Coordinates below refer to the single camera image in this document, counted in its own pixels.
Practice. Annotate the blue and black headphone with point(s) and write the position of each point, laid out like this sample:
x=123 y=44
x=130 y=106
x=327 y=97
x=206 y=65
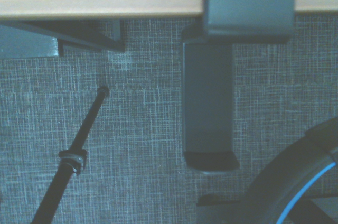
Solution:
x=277 y=176

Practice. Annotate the black headphone hanger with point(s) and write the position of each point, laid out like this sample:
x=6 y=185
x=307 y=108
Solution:
x=208 y=102

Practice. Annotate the black tripod leg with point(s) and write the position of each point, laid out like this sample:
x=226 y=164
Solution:
x=79 y=139

